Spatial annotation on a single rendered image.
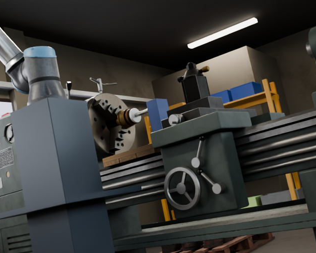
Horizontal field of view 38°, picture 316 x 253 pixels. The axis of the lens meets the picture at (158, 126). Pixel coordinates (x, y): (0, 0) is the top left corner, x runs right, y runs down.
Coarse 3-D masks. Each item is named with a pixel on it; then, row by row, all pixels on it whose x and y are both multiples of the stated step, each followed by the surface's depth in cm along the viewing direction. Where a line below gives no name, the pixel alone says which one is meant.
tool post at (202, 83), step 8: (184, 80) 180; (192, 80) 177; (200, 80) 178; (184, 88) 180; (192, 88) 177; (200, 88) 176; (208, 88) 181; (184, 96) 180; (192, 96) 177; (200, 96) 175
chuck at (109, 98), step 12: (96, 96) 217; (108, 96) 223; (120, 108) 228; (96, 120) 213; (96, 132) 211; (108, 132) 217; (132, 132) 230; (96, 144) 210; (108, 144) 215; (132, 144) 228; (108, 156) 217
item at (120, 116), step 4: (120, 112) 213; (124, 112) 212; (128, 112) 210; (120, 116) 212; (124, 116) 211; (128, 116) 209; (116, 120) 215; (120, 120) 212; (124, 120) 210; (128, 120) 210; (120, 124) 212; (124, 124) 212; (128, 124) 212; (132, 124) 212; (124, 128) 214; (128, 128) 215
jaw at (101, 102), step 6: (90, 102) 215; (96, 102) 214; (102, 102) 214; (96, 108) 214; (102, 108) 213; (108, 108) 212; (114, 108) 215; (102, 114) 216; (108, 114) 214; (114, 114) 213; (108, 120) 217
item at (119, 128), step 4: (112, 128) 217; (116, 128) 215; (120, 128) 213; (112, 132) 216; (116, 132) 214; (120, 132) 214; (124, 132) 214; (112, 136) 215; (116, 136) 213; (120, 136) 215; (112, 140) 214; (116, 140) 214; (120, 140) 216; (112, 144) 214; (116, 144) 213; (120, 144) 215; (112, 148) 213; (116, 148) 213; (120, 148) 215; (112, 152) 216
